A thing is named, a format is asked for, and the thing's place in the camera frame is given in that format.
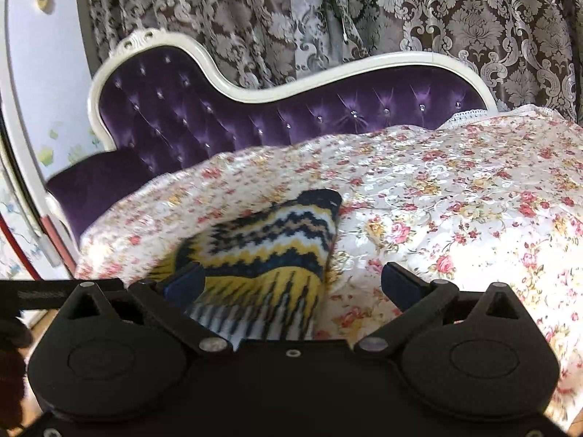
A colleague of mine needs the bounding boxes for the purple tufted sofa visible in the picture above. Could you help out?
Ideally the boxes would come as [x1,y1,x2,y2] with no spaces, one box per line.
[43,29,500,279]

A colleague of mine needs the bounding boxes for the grey damask curtain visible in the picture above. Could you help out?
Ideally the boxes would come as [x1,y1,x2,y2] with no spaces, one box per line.
[84,0,583,125]

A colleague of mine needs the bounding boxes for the white door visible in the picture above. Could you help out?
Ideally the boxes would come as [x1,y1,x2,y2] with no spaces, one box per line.
[0,0,106,279]

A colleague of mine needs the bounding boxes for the zigzag knitted sweater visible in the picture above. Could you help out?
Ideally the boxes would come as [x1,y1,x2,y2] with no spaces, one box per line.
[155,188,343,343]

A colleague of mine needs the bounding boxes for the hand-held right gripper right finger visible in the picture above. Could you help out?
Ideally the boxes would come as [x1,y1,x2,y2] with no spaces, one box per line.
[353,261,525,358]

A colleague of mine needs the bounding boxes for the floral blanket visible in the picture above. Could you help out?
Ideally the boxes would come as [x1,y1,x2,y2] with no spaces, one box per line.
[75,104,583,429]

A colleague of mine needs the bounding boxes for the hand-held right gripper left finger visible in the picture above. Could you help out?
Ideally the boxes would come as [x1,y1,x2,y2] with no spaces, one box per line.
[61,266,234,358]

